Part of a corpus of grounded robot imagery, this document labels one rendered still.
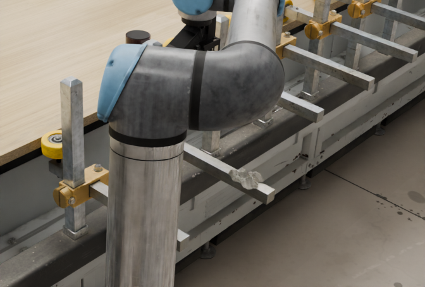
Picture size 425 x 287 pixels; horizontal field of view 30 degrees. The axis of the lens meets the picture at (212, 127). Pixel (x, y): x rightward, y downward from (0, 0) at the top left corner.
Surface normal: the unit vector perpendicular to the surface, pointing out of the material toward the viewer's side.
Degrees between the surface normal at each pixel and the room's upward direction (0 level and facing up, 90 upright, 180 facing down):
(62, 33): 0
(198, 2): 90
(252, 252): 0
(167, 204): 83
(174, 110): 96
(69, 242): 0
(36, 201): 90
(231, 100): 77
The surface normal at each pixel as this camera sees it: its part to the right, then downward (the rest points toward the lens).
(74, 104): 0.76, 0.38
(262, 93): 0.70, 0.18
